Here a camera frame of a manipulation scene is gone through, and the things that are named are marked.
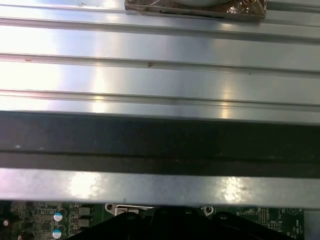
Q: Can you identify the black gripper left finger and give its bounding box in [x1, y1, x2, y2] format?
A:
[71, 211, 155, 240]

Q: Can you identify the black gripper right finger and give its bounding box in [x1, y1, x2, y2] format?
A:
[153, 206, 294, 240]

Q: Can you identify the teal-topped capacitor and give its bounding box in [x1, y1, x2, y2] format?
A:
[52, 211, 66, 223]
[51, 227, 65, 240]

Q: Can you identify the grey metal PC case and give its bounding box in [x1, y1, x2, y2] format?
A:
[0, 109, 320, 240]

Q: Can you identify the green motherboard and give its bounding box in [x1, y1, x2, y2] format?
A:
[0, 200, 307, 240]

